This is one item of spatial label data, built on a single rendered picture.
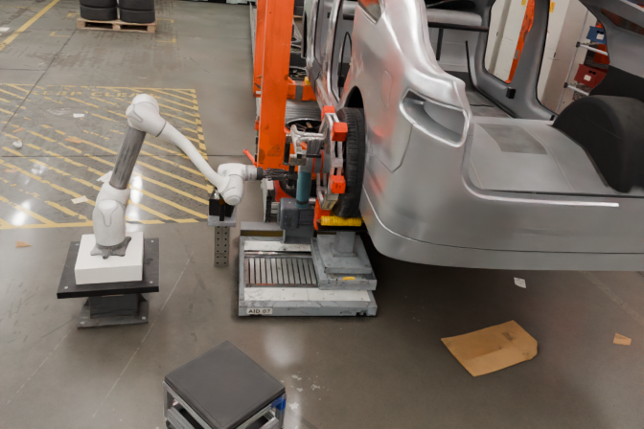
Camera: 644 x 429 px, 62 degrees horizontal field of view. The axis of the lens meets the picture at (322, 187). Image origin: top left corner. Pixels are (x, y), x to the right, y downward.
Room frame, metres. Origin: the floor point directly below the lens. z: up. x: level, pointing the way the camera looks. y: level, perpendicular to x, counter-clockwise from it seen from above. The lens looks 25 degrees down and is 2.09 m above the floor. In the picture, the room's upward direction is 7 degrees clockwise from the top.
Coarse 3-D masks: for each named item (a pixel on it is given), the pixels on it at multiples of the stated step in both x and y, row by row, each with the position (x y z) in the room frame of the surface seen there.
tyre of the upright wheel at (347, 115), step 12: (348, 108) 3.05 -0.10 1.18; (360, 108) 3.09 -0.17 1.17; (348, 120) 2.90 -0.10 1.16; (360, 120) 2.91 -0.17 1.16; (348, 132) 2.83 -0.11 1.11; (360, 132) 2.83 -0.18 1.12; (348, 144) 2.78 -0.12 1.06; (360, 144) 2.78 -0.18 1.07; (348, 156) 2.74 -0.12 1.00; (360, 156) 2.74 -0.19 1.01; (348, 168) 2.71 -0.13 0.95; (360, 168) 2.71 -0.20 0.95; (348, 180) 2.69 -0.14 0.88; (360, 180) 2.70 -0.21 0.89; (348, 192) 2.69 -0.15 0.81; (360, 192) 2.70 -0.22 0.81; (336, 204) 2.87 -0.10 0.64; (348, 204) 2.72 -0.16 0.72; (348, 216) 2.83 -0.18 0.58; (360, 216) 2.84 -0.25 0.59
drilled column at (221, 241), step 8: (216, 232) 3.01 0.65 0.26; (224, 232) 3.02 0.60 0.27; (216, 240) 3.01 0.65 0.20; (224, 240) 3.02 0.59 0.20; (216, 248) 3.01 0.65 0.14; (224, 248) 3.02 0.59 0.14; (216, 256) 3.01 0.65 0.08; (224, 256) 3.02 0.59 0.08; (216, 264) 3.01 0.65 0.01; (224, 264) 3.02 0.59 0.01
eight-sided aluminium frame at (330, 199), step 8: (328, 120) 2.99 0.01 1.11; (336, 120) 2.99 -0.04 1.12; (320, 128) 3.22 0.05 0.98; (336, 160) 2.74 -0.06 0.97; (328, 184) 2.76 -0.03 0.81; (320, 192) 3.04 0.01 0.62; (328, 192) 2.73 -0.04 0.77; (320, 200) 2.94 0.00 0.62; (328, 200) 2.76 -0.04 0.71; (336, 200) 2.76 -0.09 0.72; (320, 208) 2.89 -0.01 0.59; (328, 208) 2.87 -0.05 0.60
